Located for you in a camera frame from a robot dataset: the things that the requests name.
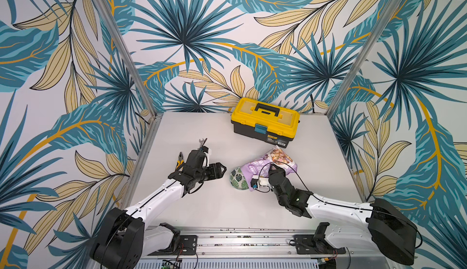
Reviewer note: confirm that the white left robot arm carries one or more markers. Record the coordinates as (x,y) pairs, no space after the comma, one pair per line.
(125,236)

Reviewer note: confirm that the purple oats bag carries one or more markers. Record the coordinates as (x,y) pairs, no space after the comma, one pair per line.
(259,168)

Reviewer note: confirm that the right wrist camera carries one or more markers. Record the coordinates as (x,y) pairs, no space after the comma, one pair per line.
(259,182)

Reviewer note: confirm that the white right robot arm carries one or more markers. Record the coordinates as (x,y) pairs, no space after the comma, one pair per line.
(376,226)

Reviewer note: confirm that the aluminium corner post left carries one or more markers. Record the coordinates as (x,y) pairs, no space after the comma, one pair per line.
(105,11)

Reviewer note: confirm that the yellow and black toolbox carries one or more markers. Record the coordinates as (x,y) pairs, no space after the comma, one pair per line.
(265,122)

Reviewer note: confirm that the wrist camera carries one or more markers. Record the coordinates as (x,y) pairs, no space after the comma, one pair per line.
(259,182)
(207,153)

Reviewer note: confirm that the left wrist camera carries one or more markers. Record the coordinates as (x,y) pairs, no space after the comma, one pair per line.
(207,153)

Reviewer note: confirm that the aluminium corner post right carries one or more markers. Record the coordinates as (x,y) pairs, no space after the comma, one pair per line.
(376,32)

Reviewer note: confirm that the yellow handled pliers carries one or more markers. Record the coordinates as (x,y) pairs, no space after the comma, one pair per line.
(180,161)

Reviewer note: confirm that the aluminium front rail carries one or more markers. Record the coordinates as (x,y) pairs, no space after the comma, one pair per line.
(234,248)

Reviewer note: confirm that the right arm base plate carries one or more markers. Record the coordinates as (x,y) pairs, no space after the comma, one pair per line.
(308,244)

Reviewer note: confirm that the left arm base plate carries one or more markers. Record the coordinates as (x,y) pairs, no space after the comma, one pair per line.
(184,245)

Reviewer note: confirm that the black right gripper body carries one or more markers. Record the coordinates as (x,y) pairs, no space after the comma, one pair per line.
(275,173)

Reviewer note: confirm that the aluminium corner post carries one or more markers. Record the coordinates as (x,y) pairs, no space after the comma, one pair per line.
(105,11)
(376,32)

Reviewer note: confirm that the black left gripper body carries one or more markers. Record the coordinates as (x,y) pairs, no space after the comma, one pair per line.
(197,154)

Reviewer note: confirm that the green leaf pattern bowl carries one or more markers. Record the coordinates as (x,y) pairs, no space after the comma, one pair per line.
(237,179)

